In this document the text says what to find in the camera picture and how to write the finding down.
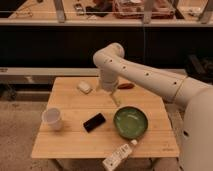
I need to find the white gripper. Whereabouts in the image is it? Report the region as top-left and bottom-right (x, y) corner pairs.
(96, 70), (120, 107)

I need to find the black eraser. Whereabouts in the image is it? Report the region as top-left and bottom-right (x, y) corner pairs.
(83, 113), (106, 132)

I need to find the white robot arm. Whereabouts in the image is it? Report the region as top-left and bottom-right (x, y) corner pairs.
(93, 43), (213, 171)

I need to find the white sponge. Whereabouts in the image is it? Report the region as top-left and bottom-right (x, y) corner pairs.
(77, 81), (92, 94)

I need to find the brown oblong object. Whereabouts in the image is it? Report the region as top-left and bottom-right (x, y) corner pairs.
(118, 83), (134, 89)

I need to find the wooden table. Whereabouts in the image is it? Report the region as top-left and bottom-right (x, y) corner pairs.
(31, 77), (179, 159)

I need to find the green bowl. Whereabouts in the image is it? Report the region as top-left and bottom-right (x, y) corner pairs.
(113, 106), (148, 139)

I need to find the white plastic cup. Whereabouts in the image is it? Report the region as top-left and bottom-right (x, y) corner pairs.
(42, 108), (62, 131)

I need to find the white tube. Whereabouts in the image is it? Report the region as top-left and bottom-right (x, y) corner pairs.
(102, 140), (138, 171)

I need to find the dark object on shelf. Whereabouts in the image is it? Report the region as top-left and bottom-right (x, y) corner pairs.
(86, 3), (112, 17)

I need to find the red tray on shelf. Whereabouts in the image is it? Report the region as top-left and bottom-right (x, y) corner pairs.
(112, 0), (175, 19)

